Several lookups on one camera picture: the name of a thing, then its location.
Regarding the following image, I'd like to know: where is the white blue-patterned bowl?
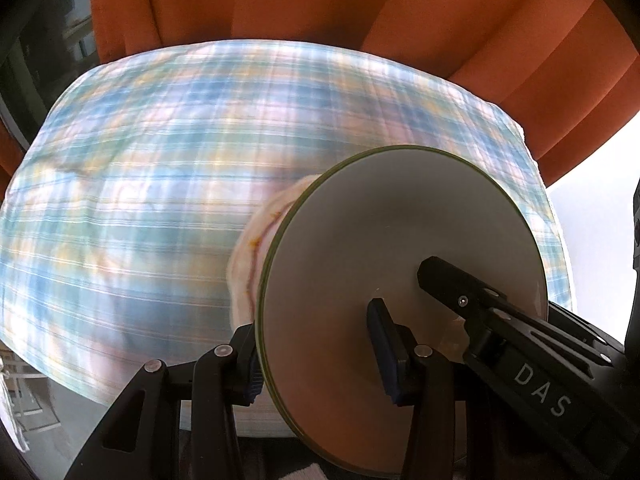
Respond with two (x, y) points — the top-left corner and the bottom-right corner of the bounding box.
(254, 146), (549, 467)

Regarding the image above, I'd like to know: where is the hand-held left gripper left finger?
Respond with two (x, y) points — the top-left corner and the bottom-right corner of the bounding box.
(62, 324), (265, 480)

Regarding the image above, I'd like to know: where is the large scalloped yellow-flower plate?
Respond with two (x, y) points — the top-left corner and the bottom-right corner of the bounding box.
(226, 172), (321, 328)

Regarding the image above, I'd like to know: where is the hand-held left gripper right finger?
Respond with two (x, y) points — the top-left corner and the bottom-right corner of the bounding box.
(366, 298), (457, 480)

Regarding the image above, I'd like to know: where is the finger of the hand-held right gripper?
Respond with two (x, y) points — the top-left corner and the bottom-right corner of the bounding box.
(547, 301), (627, 362)
(417, 256), (591, 347)

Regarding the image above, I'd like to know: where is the glass sliding door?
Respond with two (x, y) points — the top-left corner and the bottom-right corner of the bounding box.
(0, 0), (101, 156)

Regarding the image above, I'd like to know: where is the plaid tablecloth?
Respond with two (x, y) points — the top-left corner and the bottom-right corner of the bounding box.
(0, 39), (573, 436)

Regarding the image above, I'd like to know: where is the orange curtain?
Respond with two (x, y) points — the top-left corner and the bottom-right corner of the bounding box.
(0, 125), (31, 176)
(90, 0), (640, 186)

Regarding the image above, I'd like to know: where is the white cloth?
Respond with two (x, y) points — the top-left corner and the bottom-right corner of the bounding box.
(280, 452), (341, 480)

